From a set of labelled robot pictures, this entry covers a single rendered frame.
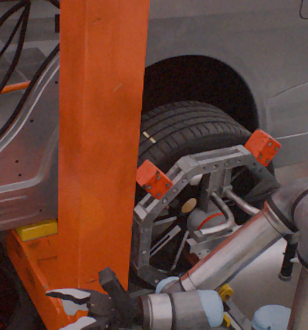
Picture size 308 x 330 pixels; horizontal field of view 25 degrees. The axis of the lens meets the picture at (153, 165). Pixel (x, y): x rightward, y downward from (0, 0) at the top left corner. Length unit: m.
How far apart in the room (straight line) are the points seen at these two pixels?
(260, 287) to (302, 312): 1.95
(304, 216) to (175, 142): 0.84
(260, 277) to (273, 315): 1.78
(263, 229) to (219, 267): 0.13
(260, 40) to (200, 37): 0.26
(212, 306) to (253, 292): 1.99
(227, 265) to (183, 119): 0.83
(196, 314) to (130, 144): 0.54
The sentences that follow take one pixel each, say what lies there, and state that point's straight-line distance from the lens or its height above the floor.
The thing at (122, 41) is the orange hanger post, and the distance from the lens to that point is 1.61.
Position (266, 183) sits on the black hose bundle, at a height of 1.04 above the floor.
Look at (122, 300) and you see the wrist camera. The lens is 1.35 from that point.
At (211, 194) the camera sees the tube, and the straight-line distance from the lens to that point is 2.18.
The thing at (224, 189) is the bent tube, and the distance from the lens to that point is 2.21.
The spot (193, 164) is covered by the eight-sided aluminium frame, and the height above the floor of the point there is 1.12.
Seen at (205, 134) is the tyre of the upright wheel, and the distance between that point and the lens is 2.18.
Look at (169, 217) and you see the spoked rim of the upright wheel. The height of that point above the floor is 0.85.
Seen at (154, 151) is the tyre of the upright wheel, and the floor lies 1.13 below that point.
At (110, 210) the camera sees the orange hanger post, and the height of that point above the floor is 1.14.
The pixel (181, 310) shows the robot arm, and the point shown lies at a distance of 1.40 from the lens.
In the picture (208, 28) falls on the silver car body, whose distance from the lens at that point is 2.39.
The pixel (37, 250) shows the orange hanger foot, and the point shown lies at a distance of 2.43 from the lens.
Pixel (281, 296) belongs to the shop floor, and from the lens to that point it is 3.42.
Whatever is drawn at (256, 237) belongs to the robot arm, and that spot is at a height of 1.32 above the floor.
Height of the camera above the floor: 2.18
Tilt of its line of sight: 31 degrees down
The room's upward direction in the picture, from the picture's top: 5 degrees clockwise
